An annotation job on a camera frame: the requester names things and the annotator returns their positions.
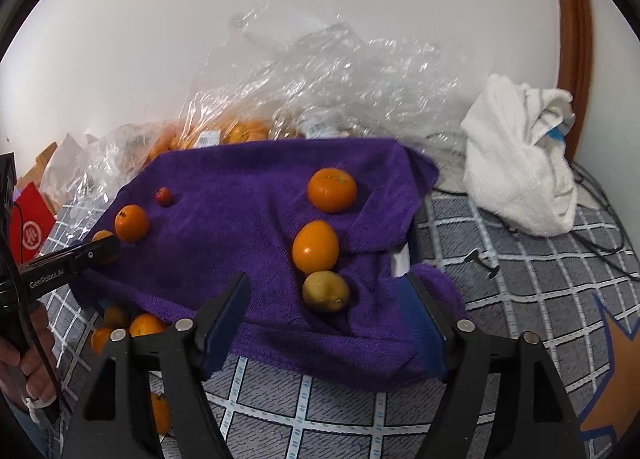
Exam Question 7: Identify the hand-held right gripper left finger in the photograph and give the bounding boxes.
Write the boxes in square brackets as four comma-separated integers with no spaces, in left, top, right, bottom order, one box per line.
[62,271,253,459]

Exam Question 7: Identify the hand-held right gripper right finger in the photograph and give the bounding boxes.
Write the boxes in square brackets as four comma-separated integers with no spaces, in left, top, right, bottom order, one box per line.
[396,271,589,459]

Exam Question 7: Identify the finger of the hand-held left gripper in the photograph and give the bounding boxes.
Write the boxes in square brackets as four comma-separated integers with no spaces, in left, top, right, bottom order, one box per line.
[16,236,122,299]

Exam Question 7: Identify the orange with dark stem mark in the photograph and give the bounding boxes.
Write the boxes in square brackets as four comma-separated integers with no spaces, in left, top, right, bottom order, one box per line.
[114,204,150,243]

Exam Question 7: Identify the purple towel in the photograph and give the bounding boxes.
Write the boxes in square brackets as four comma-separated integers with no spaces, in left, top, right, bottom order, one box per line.
[74,136,469,393]

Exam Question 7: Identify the yellowish orange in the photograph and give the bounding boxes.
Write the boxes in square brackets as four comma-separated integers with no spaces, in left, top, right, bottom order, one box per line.
[302,270,351,314]
[102,305,130,331]

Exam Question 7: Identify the oval orange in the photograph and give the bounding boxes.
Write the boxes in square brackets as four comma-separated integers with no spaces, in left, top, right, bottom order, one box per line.
[292,220,340,274]

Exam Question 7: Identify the person's left hand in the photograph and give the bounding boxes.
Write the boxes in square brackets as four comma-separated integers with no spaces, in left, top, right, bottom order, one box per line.
[0,304,58,411]

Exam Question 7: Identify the red paper bag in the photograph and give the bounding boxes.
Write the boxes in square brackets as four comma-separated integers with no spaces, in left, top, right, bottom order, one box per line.
[12,181,59,263]

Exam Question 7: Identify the small black clip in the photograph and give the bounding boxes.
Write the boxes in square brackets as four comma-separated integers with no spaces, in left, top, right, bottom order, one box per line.
[464,248,501,281]

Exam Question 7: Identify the wooden board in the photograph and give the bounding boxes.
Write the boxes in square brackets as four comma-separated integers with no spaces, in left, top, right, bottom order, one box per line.
[21,141,59,186]

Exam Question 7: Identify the grey checkered blanket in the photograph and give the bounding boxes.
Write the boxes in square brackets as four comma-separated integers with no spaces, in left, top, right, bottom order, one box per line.
[45,159,640,459]

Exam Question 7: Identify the white plastic bag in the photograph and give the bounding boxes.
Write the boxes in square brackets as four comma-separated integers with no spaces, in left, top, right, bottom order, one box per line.
[49,132,101,167]

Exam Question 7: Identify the clear bag of oranges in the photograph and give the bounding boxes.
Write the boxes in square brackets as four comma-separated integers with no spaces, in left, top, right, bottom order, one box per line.
[172,109,275,152]

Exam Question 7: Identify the white cloth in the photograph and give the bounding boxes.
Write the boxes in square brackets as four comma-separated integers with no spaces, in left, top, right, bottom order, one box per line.
[460,73,579,238]

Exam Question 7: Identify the crinkled clear plastic bag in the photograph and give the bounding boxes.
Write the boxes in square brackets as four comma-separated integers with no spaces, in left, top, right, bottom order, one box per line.
[185,3,473,152]

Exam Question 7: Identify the black cables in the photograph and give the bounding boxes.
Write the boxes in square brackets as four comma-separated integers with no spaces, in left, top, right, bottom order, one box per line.
[430,159,640,282]

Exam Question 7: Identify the brown wooden door frame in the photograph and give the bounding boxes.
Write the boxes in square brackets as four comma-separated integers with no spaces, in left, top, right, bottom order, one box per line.
[544,0,594,161]

